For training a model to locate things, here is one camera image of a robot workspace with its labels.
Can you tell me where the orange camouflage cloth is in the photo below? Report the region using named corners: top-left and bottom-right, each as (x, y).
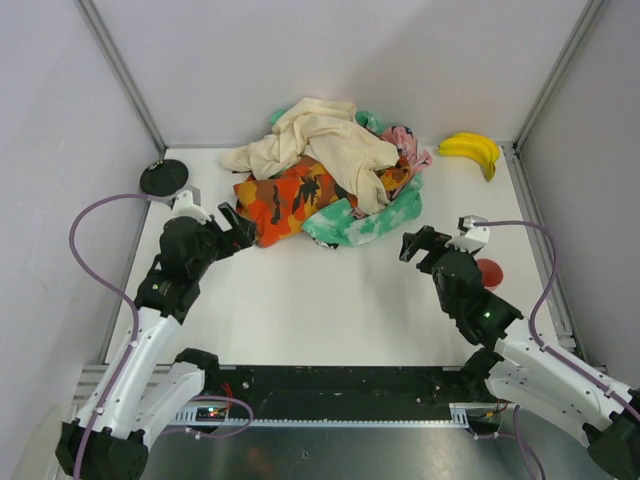
top-left (234, 156), bottom-right (401, 248)

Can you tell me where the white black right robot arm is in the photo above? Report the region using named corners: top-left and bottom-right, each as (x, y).
top-left (399, 216), bottom-right (639, 479)

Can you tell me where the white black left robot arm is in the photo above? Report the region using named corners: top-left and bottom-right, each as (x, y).
top-left (55, 202), bottom-right (256, 479)

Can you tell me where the green white tie-dye cloth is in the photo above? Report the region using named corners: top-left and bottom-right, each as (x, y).
top-left (302, 111), bottom-right (423, 250)

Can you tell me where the cream cloth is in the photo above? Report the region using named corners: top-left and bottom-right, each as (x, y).
top-left (219, 98), bottom-right (399, 215)

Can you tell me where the pink plastic cup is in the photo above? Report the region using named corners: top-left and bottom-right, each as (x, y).
top-left (476, 258), bottom-right (504, 291)

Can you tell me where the black round disc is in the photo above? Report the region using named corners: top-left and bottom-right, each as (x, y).
top-left (139, 159), bottom-right (189, 197)

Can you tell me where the yellow banana bunch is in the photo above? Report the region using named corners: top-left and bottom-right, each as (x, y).
top-left (438, 132), bottom-right (500, 182)

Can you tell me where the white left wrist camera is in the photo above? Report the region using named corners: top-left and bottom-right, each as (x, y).
top-left (171, 185), bottom-right (214, 225)

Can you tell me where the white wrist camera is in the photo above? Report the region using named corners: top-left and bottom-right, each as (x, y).
top-left (446, 215), bottom-right (490, 256)
top-left (171, 185), bottom-right (214, 225)

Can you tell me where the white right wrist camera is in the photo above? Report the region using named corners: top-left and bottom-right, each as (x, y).
top-left (446, 215), bottom-right (490, 256)

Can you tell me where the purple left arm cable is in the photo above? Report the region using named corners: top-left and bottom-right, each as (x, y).
top-left (68, 193), bottom-right (176, 479)

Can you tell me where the grey slotted cable duct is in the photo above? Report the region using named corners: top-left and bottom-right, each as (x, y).
top-left (169, 402), bottom-right (476, 429)

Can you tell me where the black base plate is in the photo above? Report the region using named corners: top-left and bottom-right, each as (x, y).
top-left (204, 366), bottom-right (496, 422)

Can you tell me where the left aluminium corner post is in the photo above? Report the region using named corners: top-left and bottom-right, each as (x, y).
top-left (74, 0), bottom-right (167, 155)

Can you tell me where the aluminium corner post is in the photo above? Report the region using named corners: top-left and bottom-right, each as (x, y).
top-left (74, 0), bottom-right (167, 155)
top-left (512, 0), bottom-right (609, 151)

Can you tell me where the right aluminium corner post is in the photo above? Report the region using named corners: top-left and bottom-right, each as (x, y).
top-left (512, 0), bottom-right (609, 151)

